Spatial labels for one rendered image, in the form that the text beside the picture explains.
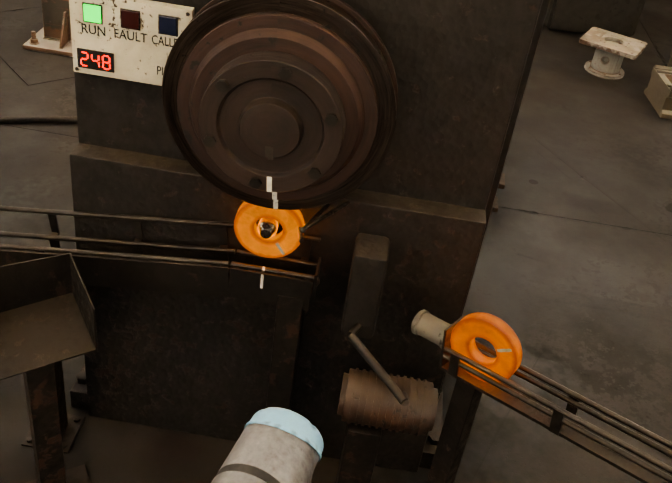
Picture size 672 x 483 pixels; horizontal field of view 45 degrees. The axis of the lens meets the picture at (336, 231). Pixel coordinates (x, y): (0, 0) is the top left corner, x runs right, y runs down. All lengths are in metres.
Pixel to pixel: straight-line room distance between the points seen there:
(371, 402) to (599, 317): 1.48
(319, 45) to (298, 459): 0.76
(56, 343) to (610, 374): 1.86
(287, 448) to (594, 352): 1.99
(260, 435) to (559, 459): 1.57
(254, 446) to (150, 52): 0.95
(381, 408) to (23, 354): 0.78
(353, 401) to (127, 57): 0.90
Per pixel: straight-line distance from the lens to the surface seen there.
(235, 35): 1.57
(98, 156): 1.93
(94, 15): 1.81
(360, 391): 1.87
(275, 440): 1.15
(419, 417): 1.88
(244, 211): 1.78
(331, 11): 1.54
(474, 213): 1.87
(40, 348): 1.84
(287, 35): 1.54
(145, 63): 1.81
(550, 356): 2.92
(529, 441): 2.61
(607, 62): 5.30
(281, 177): 1.60
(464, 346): 1.78
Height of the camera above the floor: 1.85
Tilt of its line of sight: 35 degrees down
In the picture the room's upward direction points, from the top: 9 degrees clockwise
